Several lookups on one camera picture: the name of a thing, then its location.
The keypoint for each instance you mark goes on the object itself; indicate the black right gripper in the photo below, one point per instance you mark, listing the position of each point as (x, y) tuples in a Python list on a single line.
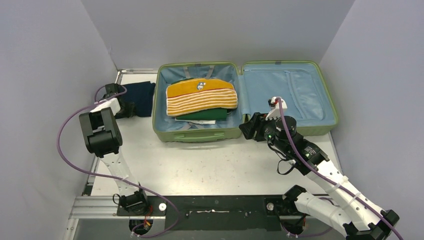
[(253, 125)]

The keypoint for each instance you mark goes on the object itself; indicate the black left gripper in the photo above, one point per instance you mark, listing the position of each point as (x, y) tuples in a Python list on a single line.
[(131, 111)]

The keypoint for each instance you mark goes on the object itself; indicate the navy blue cloth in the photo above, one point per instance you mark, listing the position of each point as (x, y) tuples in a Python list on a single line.
[(139, 98)]

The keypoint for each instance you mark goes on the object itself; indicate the dark green cloth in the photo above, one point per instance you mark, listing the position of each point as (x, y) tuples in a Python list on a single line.
[(202, 114)]

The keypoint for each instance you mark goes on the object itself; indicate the white shirt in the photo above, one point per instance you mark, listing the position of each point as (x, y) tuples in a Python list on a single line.
[(197, 122)]

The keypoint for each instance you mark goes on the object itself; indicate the yellow striped towel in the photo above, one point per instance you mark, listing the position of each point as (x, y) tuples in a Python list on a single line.
[(200, 97)]

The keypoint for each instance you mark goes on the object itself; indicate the green suitcase with blue lining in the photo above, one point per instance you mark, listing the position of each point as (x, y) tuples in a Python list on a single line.
[(299, 83)]

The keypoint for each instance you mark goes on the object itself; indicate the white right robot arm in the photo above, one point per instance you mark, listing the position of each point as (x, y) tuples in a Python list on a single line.
[(351, 214)]

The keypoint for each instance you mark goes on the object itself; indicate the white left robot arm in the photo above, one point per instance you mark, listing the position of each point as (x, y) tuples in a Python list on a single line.
[(103, 138)]

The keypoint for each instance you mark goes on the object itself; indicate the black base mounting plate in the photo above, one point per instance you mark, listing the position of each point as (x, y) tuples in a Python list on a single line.
[(219, 213)]

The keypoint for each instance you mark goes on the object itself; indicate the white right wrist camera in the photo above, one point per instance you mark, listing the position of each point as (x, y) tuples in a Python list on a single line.
[(276, 104)]

